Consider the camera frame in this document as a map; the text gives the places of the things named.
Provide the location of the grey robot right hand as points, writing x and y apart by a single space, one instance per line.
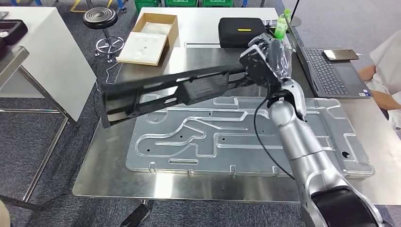
278 59

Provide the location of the stainless steel workbench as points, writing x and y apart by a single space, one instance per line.
103 178

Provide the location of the green plastic bottle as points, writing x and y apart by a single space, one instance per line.
281 29

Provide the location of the green plastic crate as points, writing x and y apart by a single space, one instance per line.
217 2
145 4
181 2

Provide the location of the stamped grey sheet metal panel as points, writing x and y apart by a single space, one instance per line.
188 156

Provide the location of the dark grey laptop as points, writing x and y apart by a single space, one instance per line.
329 75

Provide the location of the long black plastic part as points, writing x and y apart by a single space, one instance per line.
200 84

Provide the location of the black foam-lined case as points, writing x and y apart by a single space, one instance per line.
15 31

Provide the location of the black smartphone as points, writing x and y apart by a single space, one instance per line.
341 55

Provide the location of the grey stand with round base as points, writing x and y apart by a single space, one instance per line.
296 22

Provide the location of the white table with metal frame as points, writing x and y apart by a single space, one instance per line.
47 62

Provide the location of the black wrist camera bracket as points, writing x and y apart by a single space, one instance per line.
273 94

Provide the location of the black case with yellow label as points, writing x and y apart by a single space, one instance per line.
238 37

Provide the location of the small steel table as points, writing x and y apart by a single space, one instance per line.
12 59

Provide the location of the black chrome stool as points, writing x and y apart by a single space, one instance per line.
100 17

